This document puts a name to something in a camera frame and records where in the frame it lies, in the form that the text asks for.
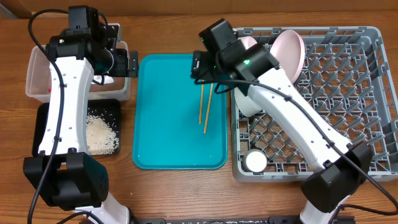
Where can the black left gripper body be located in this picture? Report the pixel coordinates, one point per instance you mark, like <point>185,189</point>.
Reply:
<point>119,67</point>

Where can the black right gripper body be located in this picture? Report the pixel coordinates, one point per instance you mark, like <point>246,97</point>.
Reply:
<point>205,69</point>

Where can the white napkin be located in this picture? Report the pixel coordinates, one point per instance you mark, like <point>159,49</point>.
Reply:
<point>102,80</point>

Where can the wooden chopstick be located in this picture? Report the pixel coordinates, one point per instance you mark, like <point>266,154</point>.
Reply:
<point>201,104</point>
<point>208,109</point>

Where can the pink white bowl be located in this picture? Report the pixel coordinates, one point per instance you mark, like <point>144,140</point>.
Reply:
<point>248,42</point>

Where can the grey bowl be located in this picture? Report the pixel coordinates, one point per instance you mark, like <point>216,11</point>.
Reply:
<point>246,106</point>

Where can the large white plate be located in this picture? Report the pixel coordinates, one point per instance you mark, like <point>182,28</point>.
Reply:
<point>289,50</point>

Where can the cream paper cup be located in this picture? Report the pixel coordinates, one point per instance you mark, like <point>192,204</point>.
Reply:
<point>255,161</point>

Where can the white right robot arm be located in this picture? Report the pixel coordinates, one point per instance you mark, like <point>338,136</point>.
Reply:
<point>339,166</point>

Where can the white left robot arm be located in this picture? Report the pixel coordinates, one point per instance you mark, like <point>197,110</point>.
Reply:
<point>62,172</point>

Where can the grey dishwasher rack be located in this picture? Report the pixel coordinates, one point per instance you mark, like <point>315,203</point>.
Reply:
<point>347,80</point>

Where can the black plastic tray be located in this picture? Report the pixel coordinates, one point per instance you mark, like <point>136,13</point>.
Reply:
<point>41,119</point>

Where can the pile of white rice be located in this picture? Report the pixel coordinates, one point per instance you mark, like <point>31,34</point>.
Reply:
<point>102,132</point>

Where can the teal serving tray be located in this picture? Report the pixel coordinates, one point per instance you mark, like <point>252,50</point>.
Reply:
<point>166,130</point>

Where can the clear plastic storage bin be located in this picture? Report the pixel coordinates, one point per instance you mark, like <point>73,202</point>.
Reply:
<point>38,82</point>

